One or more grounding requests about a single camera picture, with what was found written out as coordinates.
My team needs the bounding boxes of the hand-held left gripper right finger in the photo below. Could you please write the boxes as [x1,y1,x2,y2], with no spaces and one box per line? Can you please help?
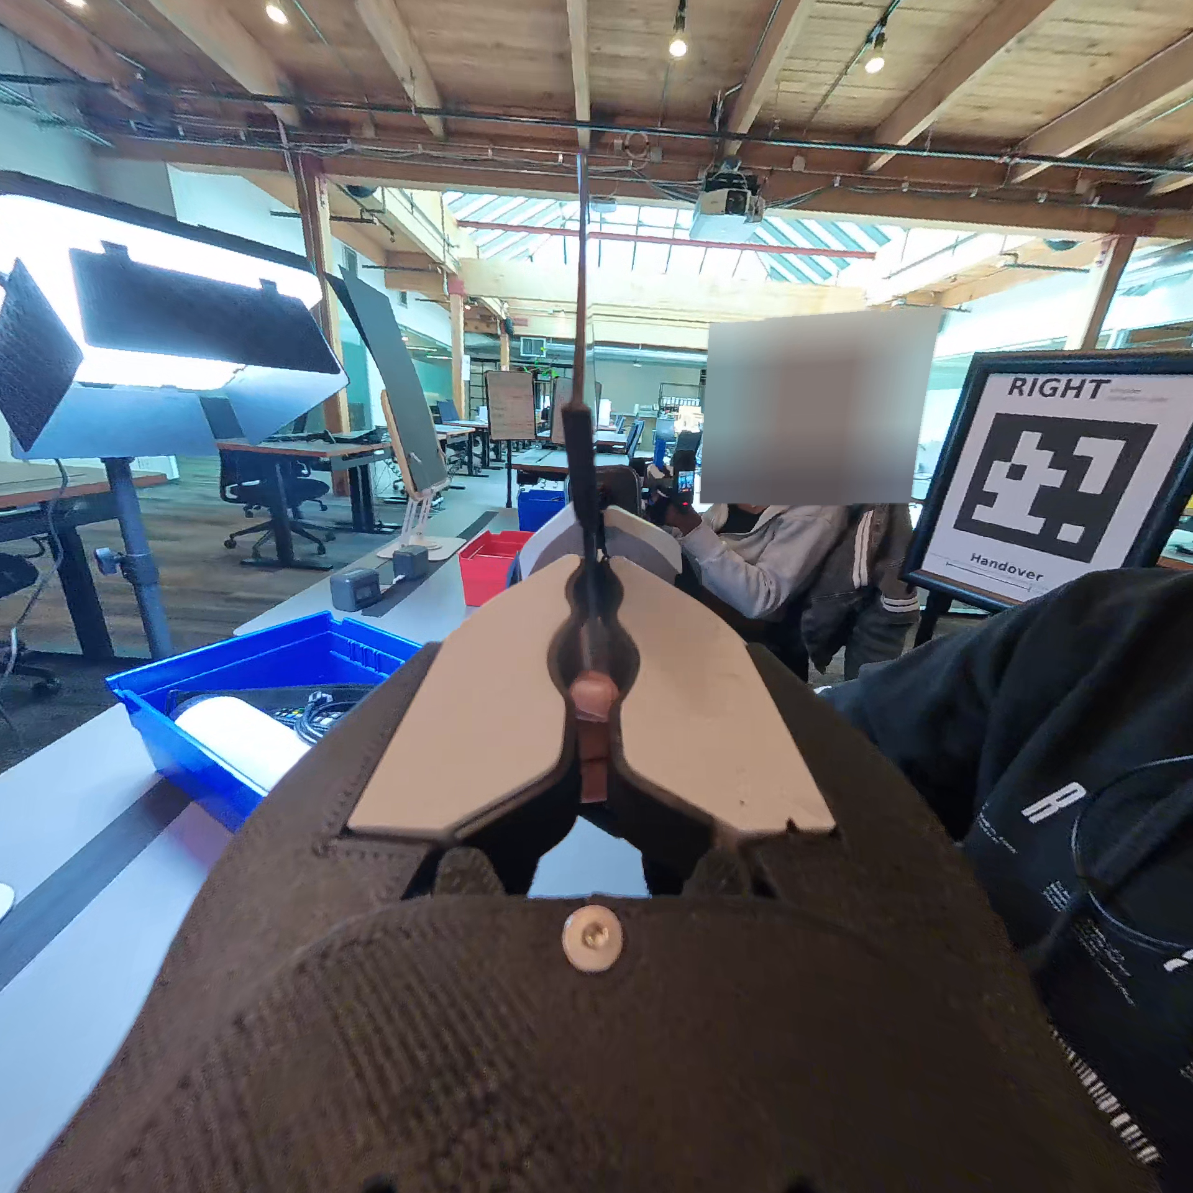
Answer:
[607,552,838,839]

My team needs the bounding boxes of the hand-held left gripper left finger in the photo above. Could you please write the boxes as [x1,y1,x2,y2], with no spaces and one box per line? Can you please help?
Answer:
[346,556,581,841]

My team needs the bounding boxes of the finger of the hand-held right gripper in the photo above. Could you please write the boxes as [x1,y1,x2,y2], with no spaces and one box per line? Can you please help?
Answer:
[603,509,684,587]
[513,509,589,590]

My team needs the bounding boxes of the black packet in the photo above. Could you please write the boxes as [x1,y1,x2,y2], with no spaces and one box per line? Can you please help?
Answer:
[564,154,613,673]

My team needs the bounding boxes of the black cable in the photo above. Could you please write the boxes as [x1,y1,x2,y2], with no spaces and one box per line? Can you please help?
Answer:
[299,691,374,748]

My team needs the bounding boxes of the person's right forearm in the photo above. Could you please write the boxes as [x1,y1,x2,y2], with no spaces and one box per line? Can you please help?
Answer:
[819,569,1193,841]

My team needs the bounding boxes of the person's left hand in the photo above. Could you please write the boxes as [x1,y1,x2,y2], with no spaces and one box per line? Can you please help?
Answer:
[571,673,618,806]

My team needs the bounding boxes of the red plastic bin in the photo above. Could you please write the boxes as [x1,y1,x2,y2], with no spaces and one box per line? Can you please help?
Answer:
[461,529,534,608]

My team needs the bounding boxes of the white book stand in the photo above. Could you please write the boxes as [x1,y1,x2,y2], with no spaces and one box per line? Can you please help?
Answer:
[401,494,467,561]

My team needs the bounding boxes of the wooden-rimmed black board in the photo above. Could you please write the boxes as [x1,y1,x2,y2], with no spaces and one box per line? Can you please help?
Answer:
[339,266,447,496]

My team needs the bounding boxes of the white cylindrical bottle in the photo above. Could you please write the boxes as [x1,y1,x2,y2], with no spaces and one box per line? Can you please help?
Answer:
[173,694,309,795]

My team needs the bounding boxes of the wooden office desk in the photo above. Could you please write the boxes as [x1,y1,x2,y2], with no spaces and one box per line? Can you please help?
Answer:
[217,437,394,537]
[0,465,169,665]

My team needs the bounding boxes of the black office chair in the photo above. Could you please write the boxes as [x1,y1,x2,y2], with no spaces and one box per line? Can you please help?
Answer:
[0,550,59,701]
[222,447,335,570]

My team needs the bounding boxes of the ceiling projector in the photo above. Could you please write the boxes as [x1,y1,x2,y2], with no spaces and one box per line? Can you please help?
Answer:
[690,163,766,242]

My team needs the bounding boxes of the framed marker sign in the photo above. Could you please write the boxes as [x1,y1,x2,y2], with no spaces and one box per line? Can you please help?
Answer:
[901,350,1193,610]

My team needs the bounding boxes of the studio light panel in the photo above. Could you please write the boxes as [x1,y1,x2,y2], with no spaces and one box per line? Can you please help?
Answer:
[0,172,353,460]

